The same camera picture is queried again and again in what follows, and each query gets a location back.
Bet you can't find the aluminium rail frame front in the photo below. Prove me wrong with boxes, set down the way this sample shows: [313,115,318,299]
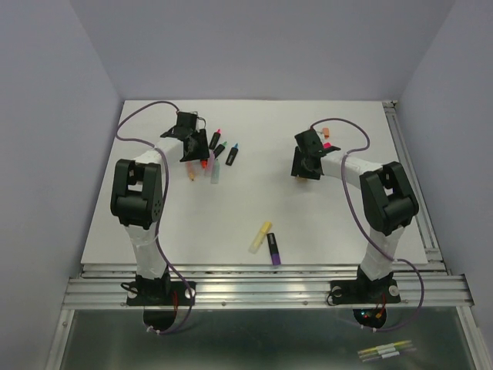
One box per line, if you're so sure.
[62,263,474,310]

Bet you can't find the pens on lower shelf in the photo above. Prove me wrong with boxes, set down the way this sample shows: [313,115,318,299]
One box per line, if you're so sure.
[357,340,416,362]

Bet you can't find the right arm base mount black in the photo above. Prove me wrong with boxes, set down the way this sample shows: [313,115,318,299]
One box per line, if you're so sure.
[326,267,401,330]

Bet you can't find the black highlighter pink tip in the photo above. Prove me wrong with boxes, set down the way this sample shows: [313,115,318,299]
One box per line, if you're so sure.
[209,129,221,150]

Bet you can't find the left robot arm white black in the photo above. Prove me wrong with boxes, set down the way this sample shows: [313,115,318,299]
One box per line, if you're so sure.
[110,111,210,304]

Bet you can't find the pastel orange yellow highlighter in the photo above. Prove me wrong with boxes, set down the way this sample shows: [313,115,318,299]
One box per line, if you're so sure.
[186,161,196,181]

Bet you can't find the aluminium rail right side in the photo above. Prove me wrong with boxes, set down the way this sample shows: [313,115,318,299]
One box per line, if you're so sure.
[382,101,451,275]

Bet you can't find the pastel green highlighter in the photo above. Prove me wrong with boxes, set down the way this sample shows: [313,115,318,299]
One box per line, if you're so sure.
[210,159,220,184]

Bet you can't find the pastel purple highlighter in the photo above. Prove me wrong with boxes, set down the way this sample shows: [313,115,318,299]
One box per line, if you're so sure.
[204,150,215,177]

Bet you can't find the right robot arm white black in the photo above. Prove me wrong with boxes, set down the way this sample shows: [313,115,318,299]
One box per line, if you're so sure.
[291,129,419,301]

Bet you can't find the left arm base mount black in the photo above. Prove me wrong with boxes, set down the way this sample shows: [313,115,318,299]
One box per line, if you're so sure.
[120,275,196,335]

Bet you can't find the black highlighter blue cap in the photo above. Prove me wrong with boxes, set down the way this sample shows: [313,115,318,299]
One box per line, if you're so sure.
[225,143,239,167]

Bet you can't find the black highlighter purple cap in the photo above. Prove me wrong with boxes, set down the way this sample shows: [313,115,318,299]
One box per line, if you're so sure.
[267,233,281,266]

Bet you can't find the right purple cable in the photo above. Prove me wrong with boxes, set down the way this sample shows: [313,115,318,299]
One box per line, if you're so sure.
[310,116,426,333]

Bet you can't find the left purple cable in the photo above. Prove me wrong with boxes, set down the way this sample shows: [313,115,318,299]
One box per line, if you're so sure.
[116,100,196,335]

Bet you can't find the purple cable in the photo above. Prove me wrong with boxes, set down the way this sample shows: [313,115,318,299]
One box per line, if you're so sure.
[116,100,196,335]
[310,116,426,333]

